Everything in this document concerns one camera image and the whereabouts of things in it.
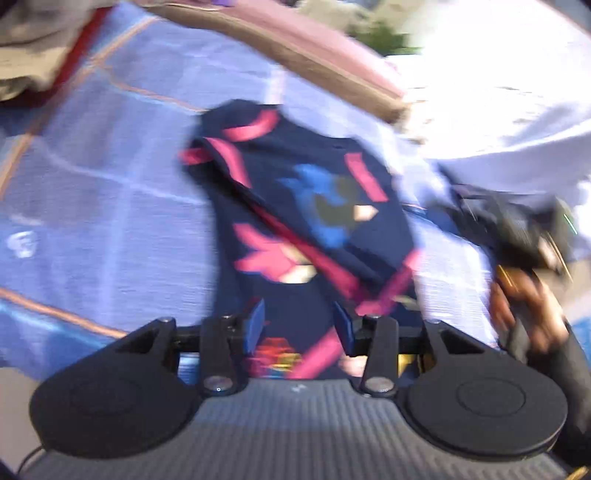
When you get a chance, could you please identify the grey white pillow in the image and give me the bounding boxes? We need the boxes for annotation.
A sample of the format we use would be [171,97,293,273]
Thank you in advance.
[399,1,590,212]

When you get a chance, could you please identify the blue checked bedspread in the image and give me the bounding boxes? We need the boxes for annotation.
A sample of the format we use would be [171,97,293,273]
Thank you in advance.
[1,1,497,379]

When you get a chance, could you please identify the person's right hand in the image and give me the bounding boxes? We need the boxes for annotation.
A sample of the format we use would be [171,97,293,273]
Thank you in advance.
[489,266,570,354]

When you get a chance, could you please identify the beige folded garment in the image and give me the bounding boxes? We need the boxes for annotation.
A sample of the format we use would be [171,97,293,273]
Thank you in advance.
[1,0,113,101]

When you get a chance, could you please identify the pink brown blanket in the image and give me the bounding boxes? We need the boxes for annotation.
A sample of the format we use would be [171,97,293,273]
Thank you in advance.
[135,1,408,124]

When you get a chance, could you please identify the green potted plant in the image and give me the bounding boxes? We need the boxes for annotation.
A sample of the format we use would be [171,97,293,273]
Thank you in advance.
[346,20,420,57]

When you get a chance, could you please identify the navy cartoon mouse sweatshirt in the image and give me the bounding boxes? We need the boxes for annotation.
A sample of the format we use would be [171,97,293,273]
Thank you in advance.
[180,100,422,379]

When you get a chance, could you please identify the dark red folded garment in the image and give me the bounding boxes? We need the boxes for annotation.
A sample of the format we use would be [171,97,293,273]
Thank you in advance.
[1,1,117,107]

